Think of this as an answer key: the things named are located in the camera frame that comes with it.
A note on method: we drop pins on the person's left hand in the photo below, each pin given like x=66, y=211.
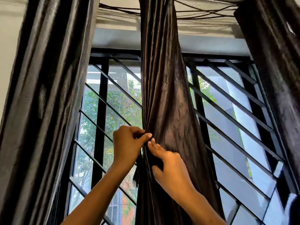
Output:
x=127, y=147

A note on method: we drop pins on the person's right hand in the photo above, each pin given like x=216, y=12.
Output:
x=175, y=175

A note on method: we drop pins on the dark brown curtain tie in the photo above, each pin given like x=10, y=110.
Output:
x=137, y=173

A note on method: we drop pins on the dark brown curtain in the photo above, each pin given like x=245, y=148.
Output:
x=168, y=103
x=276, y=56

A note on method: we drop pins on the grey textured curtain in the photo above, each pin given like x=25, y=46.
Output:
x=46, y=103

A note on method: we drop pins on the person's left forearm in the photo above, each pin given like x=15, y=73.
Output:
x=96, y=201

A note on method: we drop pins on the green trees outside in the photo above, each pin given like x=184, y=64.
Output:
x=122, y=103

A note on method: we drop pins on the black metal window grille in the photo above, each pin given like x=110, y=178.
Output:
x=234, y=120

